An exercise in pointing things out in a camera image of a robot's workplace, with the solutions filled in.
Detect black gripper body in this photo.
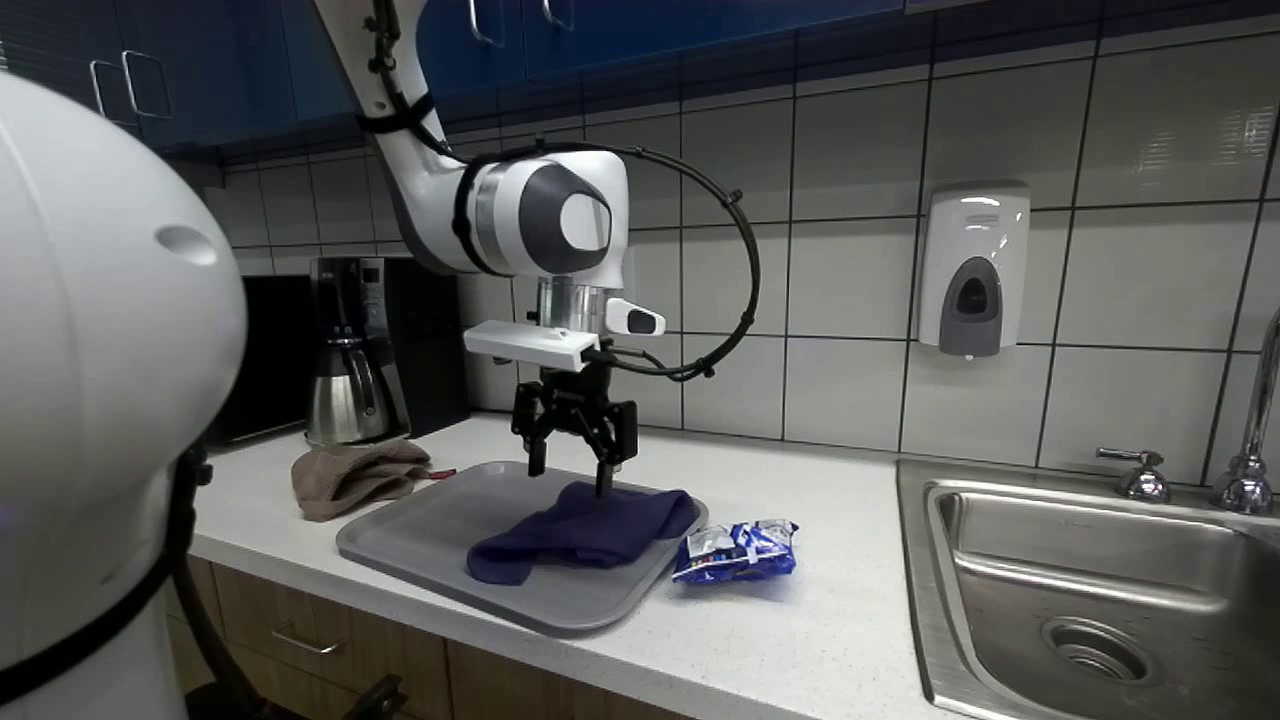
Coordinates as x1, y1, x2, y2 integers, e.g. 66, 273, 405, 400
511, 355, 639, 437

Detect dark blue towel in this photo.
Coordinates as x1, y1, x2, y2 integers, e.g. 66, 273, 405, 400
462, 482, 703, 588

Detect tan towel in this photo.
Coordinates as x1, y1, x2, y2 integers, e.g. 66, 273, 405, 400
287, 432, 457, 523

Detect grey plastic tray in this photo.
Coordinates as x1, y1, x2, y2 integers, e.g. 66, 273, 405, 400
333, 455, 710, 641

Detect blue white snack bag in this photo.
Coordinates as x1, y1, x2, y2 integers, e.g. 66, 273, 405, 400
668, 516, 802, 594

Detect narrow wooden drawer front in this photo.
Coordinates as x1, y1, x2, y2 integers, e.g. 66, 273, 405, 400
442, 637, 703, 720

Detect wide wooden drawer front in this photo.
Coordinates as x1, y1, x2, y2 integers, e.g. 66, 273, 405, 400
197, 558, 457, 720

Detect black coffee maker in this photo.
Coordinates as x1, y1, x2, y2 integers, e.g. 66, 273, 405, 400
204, 253, 472, 452

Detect stainless steel sink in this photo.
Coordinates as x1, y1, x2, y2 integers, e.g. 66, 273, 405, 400
893, 455, 1280, 720

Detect chrome faucet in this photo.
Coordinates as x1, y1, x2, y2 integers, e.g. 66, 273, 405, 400
1206, 313, 1280, 516

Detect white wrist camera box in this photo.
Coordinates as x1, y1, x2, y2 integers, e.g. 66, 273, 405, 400
460, 318, 602, 376

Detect silver handle of wide drawer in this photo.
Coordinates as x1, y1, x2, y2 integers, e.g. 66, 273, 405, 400
268, 624, 349, 662

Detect blue wall cabinet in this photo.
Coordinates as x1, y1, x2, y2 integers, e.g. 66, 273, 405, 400
0, 0, 1280, 173

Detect white wall soap dispenser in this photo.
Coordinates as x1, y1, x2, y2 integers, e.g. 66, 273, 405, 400
915, 184, 1037, 361

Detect chrome faucet handle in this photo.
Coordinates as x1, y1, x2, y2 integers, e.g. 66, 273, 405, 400
1091, 446, 1177, 507

